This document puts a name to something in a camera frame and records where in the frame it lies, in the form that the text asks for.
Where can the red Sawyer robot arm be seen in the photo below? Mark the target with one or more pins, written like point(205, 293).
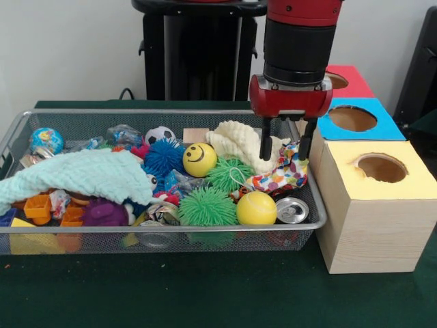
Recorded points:
point(300, 37)

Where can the blue globe ball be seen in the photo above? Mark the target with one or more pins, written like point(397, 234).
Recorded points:
point(46, 140)

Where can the dark green table cloth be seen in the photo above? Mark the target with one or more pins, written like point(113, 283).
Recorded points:
point(205, 290)

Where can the yellow tennis ball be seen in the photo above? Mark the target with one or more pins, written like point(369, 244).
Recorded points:
point(256, 208)

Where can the green spiky rubber ball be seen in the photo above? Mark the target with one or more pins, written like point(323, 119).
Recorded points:
point(207, 206)
point(229, 174)

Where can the black panel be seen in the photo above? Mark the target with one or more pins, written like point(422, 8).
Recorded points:
point(420, 68)

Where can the wooden box with three holes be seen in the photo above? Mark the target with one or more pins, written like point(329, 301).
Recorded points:
point(372, 232)

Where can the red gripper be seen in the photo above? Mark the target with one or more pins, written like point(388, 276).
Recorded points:
point(290, 100)

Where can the cream waffle cloth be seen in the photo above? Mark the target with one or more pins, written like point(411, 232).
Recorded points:
point(239, 143)

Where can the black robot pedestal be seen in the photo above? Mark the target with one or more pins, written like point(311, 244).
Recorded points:
point(201, 51)

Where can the small soccer ball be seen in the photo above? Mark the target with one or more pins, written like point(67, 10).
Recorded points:
point(159, 135)

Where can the crushed drink can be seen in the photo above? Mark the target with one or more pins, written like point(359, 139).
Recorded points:
point(292, 211)

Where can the yellow smiley ball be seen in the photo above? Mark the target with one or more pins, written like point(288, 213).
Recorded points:
point(199, 159)

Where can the clear mesh bin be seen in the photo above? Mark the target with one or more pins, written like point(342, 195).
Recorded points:
point(239, 239)

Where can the mint knitted cloth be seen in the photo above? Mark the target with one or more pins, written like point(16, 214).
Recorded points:
point(85, 171)

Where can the colourful polka dot cloth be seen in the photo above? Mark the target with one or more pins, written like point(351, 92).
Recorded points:
point(283, 174)

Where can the blue spiky rubber ball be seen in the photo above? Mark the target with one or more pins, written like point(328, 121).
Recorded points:
point(164, 153)

